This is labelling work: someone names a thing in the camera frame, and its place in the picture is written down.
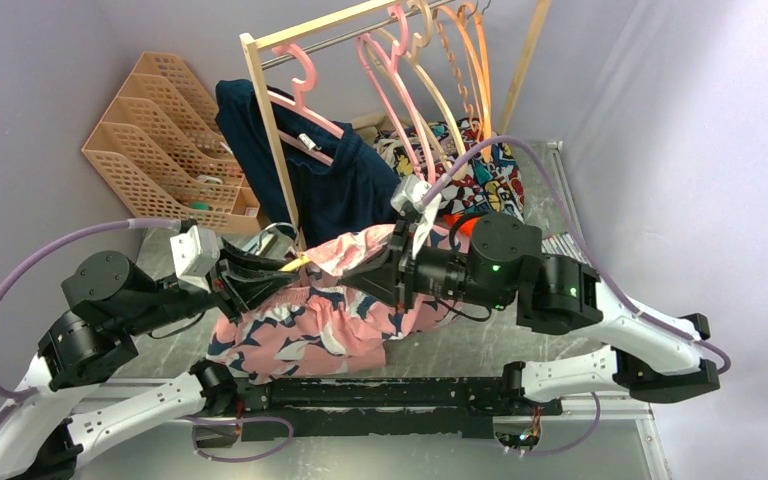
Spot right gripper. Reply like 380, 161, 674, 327
341, 221, 512, 316

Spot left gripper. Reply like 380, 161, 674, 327
124, 232, 302, 333

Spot yellow hanger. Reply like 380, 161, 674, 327
262, 222, 310, 272

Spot pink patterned shorts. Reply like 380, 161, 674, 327
206, 224, 459, 384

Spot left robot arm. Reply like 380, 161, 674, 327
0, 234, 296, 479

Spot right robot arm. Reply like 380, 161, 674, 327
341, 213, 720, 414

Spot navy blue shorts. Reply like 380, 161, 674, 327
215, 79, 400, 247

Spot pink hanger with navy shorts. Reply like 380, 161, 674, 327
268, 43, 344, 166

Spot tan wavy hanger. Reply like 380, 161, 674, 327
435, 21, 485, 133

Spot beige wooden hanger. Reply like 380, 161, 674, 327
364, 0, 471, 181

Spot orange hanger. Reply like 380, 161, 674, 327
433, 2, 493, 142

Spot grey stapler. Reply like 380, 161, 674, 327
242, 232, 278, 255

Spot orange cloth item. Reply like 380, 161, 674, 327
443, 212, 481, 237

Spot colourful cartoon print cloth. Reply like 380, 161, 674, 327
371, 118, 525, 224

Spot beige plastic file organizer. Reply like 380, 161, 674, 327
82, 52, 268, 235

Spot set of coloured markers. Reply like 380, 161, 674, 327
541, 232, 591, 265

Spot wooden clothes rack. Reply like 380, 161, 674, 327
240, 1, 550, 227

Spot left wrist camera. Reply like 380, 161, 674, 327
170, 225, 221, 292

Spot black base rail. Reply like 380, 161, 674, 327
225, 377, 562, 439

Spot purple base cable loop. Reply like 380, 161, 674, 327
181, 413, 295, 464

